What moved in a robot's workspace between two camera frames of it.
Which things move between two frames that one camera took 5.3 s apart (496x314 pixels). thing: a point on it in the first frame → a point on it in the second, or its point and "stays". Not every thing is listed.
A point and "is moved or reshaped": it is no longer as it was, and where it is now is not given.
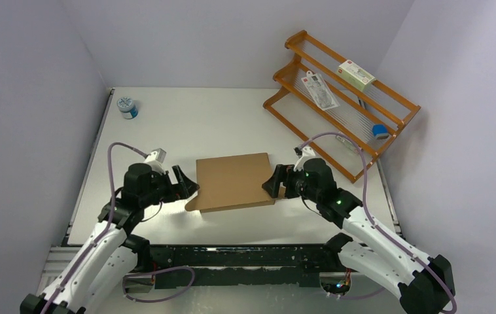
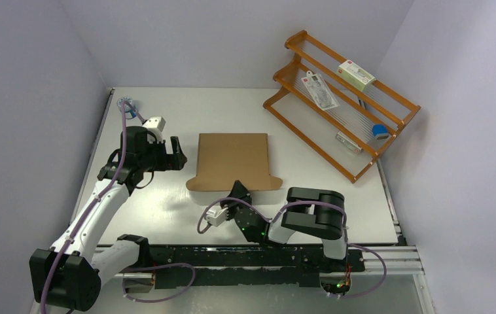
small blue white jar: x=127 y=108 stays
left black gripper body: x=162 y=190 → x=158 y=159
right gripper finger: x=273 y=184 → x=239 y=191
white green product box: x=355 y=76 stays
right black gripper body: x=296 y=184 → x=234 y=209
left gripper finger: x=188 y=186 → x=179 y=158
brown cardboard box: x=231 y=182 is moved or reshaped
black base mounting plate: x=241 y=265 stays
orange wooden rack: x=345 y=116 stays
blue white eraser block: x=380 y=131 stays
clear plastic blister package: x=318 y=87 stays
